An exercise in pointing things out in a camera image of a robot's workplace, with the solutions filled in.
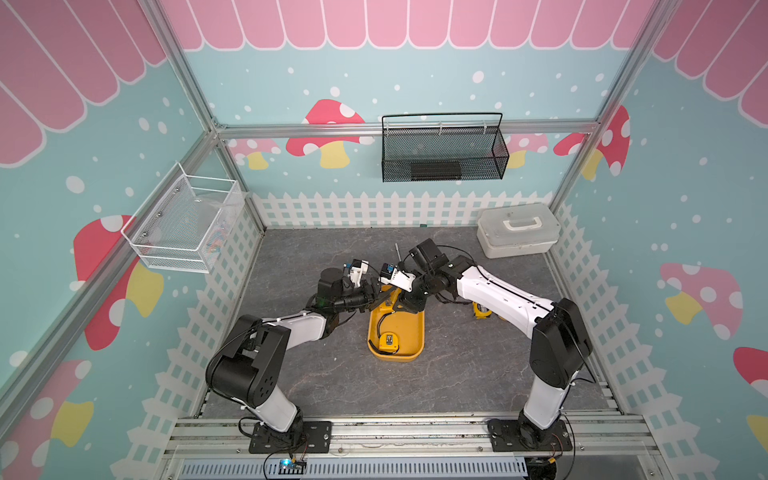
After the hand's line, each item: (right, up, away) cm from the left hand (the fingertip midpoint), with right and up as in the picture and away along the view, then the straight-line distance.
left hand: (395, 294), depth 84 cm
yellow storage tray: (+4, -11, +7) cm, 14 cm away
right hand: (+1, -1, +1) cm, 2 cm away
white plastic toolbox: (+44, +20, +21) cm, 53 cm away
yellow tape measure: (-2, -15, +3) cm, 16 cm away
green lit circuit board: (-26, -41, -12) cm, 50 cm away
